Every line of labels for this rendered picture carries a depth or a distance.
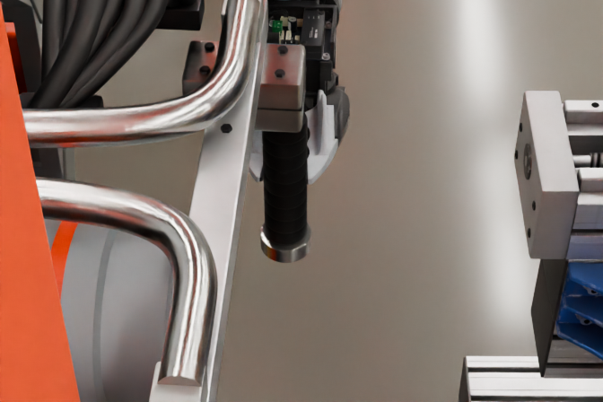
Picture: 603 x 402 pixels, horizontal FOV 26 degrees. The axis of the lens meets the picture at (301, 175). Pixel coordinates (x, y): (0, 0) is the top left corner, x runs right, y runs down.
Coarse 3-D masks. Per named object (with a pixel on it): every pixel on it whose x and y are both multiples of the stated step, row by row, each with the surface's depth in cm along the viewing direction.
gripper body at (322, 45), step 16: (272, 0) 118; (288, 0) 112; (304, 0) 116; (320, 0) 118; (336, 0) 118; (272, 16) 113; (288, 16) 111; (304, 16) 111; (320, 16) 111; (336, 16) 118; (272, 32) 110; (288, 32) 111; (304, 32) 109; (320, 32) 109; (320, 48) 108; (320, 64) 109; (320, 80) 110; (336, 80) 115
